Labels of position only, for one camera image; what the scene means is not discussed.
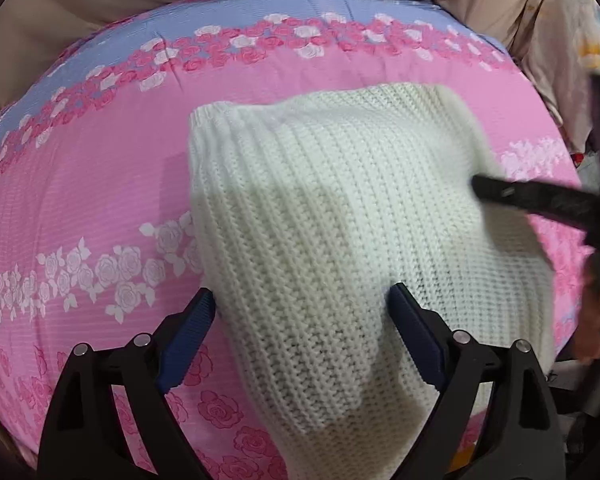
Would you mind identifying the pink floral bed sheet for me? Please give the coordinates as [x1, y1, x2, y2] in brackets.
[0, 0, 593, 480]

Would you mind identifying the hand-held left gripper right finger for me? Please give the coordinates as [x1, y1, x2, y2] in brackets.
[387, 282, 566, 480]

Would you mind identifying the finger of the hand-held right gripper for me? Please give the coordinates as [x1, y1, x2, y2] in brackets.
[471, 174, 600, 228]

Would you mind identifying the pale floral cloth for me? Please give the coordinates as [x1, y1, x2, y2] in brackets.
[510, 0, 600, 156]

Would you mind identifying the white red black knit sweater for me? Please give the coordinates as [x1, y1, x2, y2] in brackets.
[187, 82, 556, 480]

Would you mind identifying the person's right hand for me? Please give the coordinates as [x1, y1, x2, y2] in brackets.
[572, 252, 600, 366]

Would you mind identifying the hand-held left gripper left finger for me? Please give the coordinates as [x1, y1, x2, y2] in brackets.
[36, 287, 217, 480]

